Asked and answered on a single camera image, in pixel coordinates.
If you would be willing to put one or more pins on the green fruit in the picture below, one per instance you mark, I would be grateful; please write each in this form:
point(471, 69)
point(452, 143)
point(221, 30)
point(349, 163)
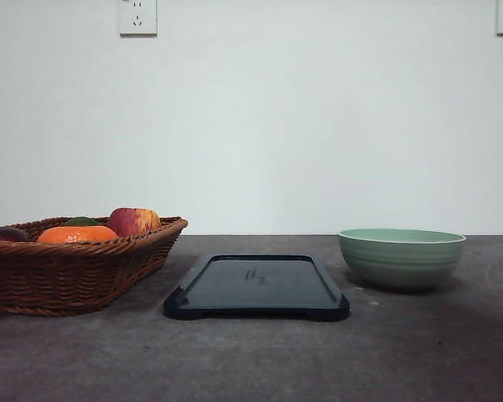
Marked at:
point(80, 221)

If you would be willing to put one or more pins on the dark purple fruit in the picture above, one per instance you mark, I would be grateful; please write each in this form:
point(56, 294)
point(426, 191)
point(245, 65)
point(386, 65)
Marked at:
point(12, 234)

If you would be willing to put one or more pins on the green ceramic bowl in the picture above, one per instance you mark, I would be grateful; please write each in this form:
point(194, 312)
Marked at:
point(400, 259)

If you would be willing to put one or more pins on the white wall socket left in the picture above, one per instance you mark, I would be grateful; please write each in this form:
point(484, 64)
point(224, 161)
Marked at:
point(137, 19)

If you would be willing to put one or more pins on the orange tangerine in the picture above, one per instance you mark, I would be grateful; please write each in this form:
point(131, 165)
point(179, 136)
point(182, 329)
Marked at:
point(78, 234)

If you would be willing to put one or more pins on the red yellow apple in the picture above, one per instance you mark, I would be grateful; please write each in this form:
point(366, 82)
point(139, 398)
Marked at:
point(134, 220)

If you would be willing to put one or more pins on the brown wicker basket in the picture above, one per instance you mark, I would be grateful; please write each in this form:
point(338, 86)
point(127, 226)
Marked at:
point(58, 278)

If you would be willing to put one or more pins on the dark blue rectangular tray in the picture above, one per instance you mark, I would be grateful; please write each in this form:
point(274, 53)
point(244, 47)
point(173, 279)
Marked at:
point(259, 286)

